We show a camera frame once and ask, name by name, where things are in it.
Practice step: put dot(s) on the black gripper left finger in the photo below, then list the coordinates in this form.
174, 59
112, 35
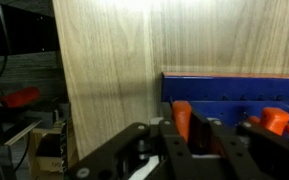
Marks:
140, 146

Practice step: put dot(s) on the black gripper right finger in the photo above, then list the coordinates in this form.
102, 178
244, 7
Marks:
250, 153

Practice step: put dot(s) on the orange cylindrical object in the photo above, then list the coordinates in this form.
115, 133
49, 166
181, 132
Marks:
20, 96

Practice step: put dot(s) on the orange pegs in bin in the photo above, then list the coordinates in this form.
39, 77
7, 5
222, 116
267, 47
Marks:
274, 119

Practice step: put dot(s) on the blue tool rack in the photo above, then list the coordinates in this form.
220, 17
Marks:
230, 88

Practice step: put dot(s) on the brown cardboard box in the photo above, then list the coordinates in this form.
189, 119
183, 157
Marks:
47, 156

